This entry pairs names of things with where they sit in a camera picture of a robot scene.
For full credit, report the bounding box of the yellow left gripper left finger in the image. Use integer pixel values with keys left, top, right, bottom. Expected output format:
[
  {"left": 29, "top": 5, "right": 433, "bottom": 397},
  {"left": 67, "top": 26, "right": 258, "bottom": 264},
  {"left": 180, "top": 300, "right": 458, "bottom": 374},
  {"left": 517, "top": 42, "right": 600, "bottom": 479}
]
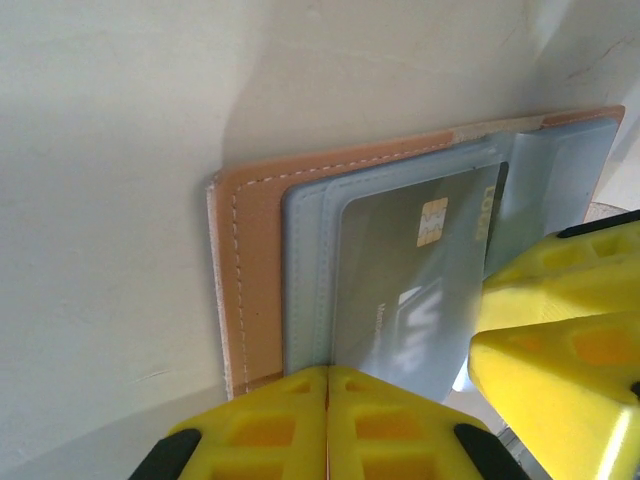
[{"left": 167, "top": 365, "right": 329, "bottom": 480}]

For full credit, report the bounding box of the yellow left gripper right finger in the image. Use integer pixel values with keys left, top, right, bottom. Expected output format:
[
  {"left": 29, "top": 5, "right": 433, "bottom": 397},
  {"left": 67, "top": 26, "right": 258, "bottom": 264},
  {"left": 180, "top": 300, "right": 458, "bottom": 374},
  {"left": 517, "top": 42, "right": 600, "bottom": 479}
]
[{"left": 326, "top": 364, "right": 490, "bottom": 480}]

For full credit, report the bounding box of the grey credit card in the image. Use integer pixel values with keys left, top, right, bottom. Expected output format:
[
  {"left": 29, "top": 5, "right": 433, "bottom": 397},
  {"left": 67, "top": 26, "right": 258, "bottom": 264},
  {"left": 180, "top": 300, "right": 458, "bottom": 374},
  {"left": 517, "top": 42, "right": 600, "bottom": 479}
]
[{"left": 333, "top": 160, "right": 510, "bottom": 404}]

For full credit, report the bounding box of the tan leather card holder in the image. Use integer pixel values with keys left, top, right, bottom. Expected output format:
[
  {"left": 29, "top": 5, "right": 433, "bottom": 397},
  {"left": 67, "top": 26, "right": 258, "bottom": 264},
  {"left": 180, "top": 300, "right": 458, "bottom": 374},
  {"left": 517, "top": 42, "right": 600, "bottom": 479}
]
[{"left": 205, "top": 103, "right": 627, "bottom": 401}]

